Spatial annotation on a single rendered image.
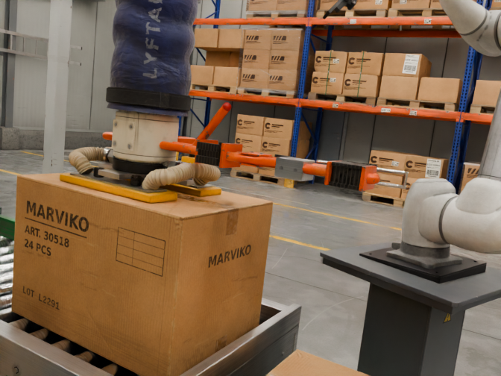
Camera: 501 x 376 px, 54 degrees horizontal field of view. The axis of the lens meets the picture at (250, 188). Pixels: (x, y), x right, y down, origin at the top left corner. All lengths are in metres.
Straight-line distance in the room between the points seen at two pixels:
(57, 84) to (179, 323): 3.32
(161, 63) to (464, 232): 0.98
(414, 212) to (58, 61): 3.27
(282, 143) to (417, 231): 7.49
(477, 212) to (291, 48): 7.75
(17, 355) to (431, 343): 1.19
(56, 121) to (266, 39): 5.77
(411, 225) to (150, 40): 0.98
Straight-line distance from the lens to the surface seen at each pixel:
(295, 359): 1.40
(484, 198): 1.54
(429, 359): 1.73
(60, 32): 4.30
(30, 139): 11.37
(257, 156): 1.12
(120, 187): 1.25
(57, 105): 4.28
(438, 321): 1.70
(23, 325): 1.53
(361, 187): 1.00
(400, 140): 9.65
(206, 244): 1.15
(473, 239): 1.55
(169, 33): 1.29
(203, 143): 1.18
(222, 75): 9.79
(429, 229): 1.63
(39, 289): 1.48
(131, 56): 1.29
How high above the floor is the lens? 1.18
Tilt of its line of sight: 8 degrees down
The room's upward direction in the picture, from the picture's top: 6 degrees clockwise
